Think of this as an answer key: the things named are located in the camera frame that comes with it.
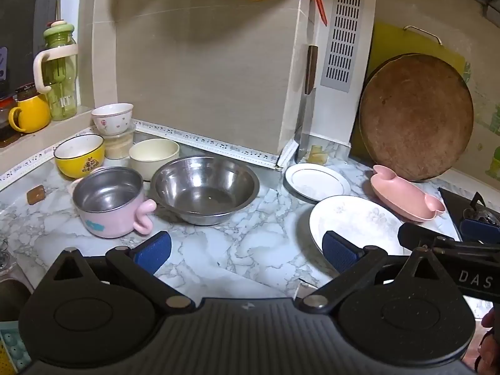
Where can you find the pink pig-shaped dish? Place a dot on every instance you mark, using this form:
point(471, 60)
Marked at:
point(402, 199)

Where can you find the cream bowl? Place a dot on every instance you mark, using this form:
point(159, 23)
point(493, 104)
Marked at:
point(150, 160)

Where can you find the small white rimmed plate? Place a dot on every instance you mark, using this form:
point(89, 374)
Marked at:
point(312, 181)

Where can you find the yellow perforated basket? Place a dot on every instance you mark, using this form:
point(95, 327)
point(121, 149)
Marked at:
point(4, 361)

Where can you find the grey vent grille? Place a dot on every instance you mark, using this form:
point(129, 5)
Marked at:
point(342, 47)

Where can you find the yellow-green cutting board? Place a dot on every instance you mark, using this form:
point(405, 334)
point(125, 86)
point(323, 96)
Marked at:
point(384, 47)

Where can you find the white printed edge strip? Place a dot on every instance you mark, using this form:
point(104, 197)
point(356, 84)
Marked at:
point(215, 142)

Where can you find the person's right hand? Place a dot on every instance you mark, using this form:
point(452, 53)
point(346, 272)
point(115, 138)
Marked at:
point(491, 343)

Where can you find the steel sink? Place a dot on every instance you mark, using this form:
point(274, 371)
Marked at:
point(11, 297)

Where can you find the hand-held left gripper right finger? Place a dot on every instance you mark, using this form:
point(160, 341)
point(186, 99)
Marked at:
point(340, 252)

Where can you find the clear plastic container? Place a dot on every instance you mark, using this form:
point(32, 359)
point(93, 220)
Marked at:
point(117, 146)

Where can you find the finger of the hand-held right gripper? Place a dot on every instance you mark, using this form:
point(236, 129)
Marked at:
point(418, 236)
point(478, 229)

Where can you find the black gas stove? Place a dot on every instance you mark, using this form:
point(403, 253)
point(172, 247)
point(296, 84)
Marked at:
point(455, 207)

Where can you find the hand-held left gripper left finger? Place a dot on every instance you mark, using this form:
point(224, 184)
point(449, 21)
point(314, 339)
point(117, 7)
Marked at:
point(152, 252)

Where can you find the green water bottle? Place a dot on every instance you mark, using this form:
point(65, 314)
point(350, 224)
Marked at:
point(58, 86)

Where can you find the brown square pad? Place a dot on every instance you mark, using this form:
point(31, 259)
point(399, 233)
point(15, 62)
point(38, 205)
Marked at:
point(36, 195)

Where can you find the large white floral plate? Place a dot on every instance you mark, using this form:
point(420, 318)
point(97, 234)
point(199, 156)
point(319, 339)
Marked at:
point(351, 218)

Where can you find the round wooden cutting board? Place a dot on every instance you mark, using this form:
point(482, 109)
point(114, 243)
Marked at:
point(414, 117)

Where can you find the white floral bowl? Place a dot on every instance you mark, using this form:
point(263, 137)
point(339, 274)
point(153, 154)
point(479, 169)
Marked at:
point(113, 123)

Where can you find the yellow ceramic bowl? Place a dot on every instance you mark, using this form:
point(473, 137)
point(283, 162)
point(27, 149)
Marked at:
point(78, 166)

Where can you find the clear glass item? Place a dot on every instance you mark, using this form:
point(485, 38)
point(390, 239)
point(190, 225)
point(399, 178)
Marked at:
point(4, 258)

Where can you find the light blue ice tray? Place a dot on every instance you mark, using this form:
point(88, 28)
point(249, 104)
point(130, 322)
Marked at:
point(11, 343)

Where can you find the yellow mug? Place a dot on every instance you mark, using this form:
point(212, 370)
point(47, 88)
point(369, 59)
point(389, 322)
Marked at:
point(33, 115)

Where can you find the pale yellow ginger piece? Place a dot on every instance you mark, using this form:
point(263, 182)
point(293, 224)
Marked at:
point(317, 155)

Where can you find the large stainless steel bowl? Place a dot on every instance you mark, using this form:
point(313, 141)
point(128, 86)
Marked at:
point(203, 191)

